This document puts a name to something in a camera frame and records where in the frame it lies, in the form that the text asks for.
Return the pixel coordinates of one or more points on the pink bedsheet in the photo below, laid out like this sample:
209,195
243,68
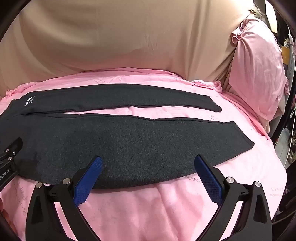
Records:
161,208

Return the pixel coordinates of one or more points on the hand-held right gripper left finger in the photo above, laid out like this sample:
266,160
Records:
89,178

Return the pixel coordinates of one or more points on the pink pillow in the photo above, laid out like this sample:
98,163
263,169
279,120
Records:
256,69

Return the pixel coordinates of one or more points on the yellow box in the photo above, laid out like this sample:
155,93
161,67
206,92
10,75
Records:
285,54

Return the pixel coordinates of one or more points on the dark grey pants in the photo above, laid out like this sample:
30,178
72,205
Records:
138,143

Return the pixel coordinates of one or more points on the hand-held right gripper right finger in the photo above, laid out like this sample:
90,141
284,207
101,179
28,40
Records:
208,180

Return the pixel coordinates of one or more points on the beige cloth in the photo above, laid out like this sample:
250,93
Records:
115,34

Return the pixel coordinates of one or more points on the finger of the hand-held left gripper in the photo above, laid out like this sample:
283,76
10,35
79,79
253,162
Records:
13,146

